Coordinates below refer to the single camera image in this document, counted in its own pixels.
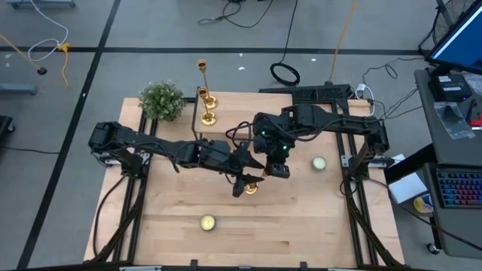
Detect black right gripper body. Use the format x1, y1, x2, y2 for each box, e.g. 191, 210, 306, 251
252, 111, 293, 165

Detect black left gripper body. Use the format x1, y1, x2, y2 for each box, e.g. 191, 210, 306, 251
199, 141, 244, 176

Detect short gold candlestick holder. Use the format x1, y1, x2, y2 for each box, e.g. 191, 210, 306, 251
243, 169, 270, 196

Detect medium gold candlestick holder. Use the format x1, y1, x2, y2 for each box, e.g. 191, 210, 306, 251
197, 87, 218, 126

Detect silver candle tin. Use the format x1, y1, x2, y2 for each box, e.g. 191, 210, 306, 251
311, 155, 328, 172

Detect tall gold candlestick holder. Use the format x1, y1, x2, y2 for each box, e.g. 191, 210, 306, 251
196, 59, 218, 110

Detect purple patterned candle tin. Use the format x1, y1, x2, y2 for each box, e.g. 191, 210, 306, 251
199, 214, 217, 232

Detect raised wooden shelf black legs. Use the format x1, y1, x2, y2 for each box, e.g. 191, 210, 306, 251
191, 91, 295, 151

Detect black perforated metal plate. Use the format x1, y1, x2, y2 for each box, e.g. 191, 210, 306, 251
258, 83, 352, 105

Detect small artificial potted plant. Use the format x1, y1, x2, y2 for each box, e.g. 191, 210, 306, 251
138, 79, 188, 122

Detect white power adapter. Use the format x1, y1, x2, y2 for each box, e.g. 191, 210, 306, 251
355, 83, 374, 99

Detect white box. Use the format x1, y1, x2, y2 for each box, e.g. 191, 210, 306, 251
387, 171, 429, 205

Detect yellow and blue object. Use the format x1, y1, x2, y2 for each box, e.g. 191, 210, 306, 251
413, 193, 435, 215

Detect grey desk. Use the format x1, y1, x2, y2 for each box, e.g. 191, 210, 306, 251
413, 69, 482, 167

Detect clear plastic bag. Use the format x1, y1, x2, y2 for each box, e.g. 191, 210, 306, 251
433, 100, 476, 141

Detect small black computer box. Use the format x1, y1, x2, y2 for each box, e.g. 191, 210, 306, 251
428, 73, 474, 102

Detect backlit rainbow keyboard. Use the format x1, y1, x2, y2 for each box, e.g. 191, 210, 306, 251
435, 168, 482, 210

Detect computer monitor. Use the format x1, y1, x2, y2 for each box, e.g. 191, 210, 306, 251
425, 0, 482, 76

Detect grey desk foot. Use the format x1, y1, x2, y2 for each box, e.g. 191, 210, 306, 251
0, 84, 38, 96

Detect grey rolling cart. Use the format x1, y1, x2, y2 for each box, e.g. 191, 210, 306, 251
421, 162, 482, 260

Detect black caster base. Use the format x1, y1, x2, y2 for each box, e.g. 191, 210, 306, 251
0, 115, 16, 136

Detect grey desk leg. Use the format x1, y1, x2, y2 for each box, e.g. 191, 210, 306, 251
5, 0, 76, 9

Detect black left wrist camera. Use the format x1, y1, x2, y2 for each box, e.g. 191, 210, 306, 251
231, 178, 246, 199

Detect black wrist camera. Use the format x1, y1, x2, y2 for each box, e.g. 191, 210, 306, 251
264, 161, 291, 179
231, 178, 246, 199

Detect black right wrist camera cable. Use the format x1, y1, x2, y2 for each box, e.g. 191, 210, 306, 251
224, 119, 261, 151

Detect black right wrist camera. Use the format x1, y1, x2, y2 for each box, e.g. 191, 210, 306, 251
264, 161, 291, 179

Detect coiled black floor cable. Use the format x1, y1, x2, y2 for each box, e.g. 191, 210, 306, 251
270, 0, 301, 87

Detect looped black floor cable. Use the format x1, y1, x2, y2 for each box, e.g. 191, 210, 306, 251
197, 0, 298, 29

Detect long yellow floor cable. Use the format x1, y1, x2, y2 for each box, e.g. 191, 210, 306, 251
329, 0, 358, 84

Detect black aluminium table frame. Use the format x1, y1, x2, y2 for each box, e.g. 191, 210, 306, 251
90, 96, 407, 271

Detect black power cables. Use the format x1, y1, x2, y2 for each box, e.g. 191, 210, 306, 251
361, 56, 429, 127

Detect silver frame strip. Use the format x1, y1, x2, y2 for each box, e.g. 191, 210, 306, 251
118, 265, 163, 271

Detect black arm base cable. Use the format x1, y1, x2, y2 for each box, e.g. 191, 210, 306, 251
92, 175, 127, 259

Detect long black cable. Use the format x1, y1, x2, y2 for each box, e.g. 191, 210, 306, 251
367, 175, 482, 252

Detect yellow extension cable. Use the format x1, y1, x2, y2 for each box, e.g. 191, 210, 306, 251
56, 42, 72, 88

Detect thin black floor cable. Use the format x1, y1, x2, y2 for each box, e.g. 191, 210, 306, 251
0, 145, 50, 155

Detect yellow cord with black end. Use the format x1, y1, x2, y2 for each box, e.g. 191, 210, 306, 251
0, 32, 48, 76

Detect white floor cable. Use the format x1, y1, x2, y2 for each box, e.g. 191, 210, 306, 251
27, 0, 69, 63

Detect wire floor fan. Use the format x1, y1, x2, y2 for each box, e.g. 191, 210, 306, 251
419, 0, 476, 57

